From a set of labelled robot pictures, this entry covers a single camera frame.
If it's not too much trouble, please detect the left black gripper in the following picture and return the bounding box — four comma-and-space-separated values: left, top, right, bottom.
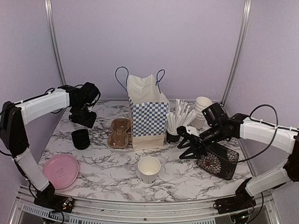
70, 101, 97, 128

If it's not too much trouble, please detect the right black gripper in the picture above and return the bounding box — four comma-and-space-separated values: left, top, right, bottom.
178, 123, 223, 159

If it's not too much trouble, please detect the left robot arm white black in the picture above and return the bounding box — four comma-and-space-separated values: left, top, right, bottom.
0, 82, 100, 208

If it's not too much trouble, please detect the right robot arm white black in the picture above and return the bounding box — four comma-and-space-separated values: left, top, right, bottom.
177, 103, 299, 209

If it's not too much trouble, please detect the black cup holding straws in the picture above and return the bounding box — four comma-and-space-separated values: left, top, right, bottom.
166, 128, 181, 145

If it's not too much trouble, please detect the stack of black cup lids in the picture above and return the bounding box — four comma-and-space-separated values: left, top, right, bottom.
71, 129, 90, 150

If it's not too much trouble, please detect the white wrapped straws bundle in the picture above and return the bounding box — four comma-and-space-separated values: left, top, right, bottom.
166, 99, 197, 133

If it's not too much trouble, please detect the black floral square dish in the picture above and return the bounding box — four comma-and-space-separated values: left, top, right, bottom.
196, 144, 239, 180

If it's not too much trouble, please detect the brown cardboard cup carrier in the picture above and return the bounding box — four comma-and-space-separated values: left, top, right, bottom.
107, 119, 131, 149

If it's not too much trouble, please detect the stack of white paper cups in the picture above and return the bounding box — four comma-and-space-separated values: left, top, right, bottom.
192, 97, 212, 129

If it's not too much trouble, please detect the blue checkered paper bag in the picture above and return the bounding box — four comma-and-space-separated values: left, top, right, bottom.
115, 66, 170, 151

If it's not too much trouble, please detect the pink plastic plate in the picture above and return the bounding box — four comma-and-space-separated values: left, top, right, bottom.
43, 154, 79, 190

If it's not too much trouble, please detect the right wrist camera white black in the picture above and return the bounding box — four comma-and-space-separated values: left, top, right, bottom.
177, 125, 199, 138

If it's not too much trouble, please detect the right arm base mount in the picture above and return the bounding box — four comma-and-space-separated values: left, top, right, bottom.
213, 178, 256, 214

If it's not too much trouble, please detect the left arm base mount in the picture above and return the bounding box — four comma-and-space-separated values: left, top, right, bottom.
33, 182, 74, 213

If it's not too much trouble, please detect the aluminium front rail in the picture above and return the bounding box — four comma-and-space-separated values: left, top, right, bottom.
8, 186, 281, 224

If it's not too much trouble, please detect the left aluminium frame post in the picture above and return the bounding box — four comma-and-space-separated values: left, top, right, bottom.
44, 0, 66, 85

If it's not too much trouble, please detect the aluminium frame post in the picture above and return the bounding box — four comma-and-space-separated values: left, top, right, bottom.
221, 0, 252, 105
44, 0, 66, 85

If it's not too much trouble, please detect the right aluminium frame post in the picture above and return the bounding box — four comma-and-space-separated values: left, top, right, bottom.
221, 0, 252, 105

